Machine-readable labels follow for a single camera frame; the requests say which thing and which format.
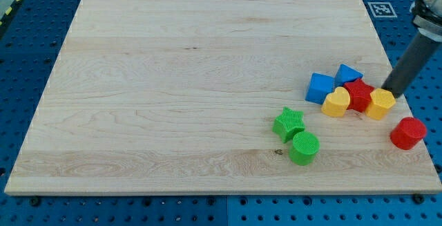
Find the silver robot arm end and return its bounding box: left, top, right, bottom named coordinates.
left=410, top=0, right=441, bottom=43

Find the green star block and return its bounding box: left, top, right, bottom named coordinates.
left=272, top=106, right=305, bottom=144

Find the blue cube block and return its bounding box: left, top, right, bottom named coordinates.
left=305, top=73, right=334, bottom=104

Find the red star block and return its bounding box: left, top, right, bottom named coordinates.
left=343, top=78, right=374, bottom=113

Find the light wooden board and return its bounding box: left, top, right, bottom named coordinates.
left=5, top=0, right=441, bottom=196

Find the green cylinder block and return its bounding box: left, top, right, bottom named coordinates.
left=289, top=131, right=320, bottom=166

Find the yellow heart block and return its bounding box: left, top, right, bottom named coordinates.
left=321, top=86, right=351, bottom=117

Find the blue triangular prism block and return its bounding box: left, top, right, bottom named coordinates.
left=334, top=64, right=363, bottom=87

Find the yellow hexagon block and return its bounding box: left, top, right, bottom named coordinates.
left=365, top=88, right=396, bottom=120

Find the white fiducial marker tag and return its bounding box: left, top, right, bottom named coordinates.
left=368, top=1, right=397, bottom=18

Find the red cylinder block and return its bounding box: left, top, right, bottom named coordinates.
left=390, top=117, right=427, bottom=150

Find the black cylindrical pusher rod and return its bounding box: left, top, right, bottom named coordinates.
left=381, top=30, right=441, bottom=98

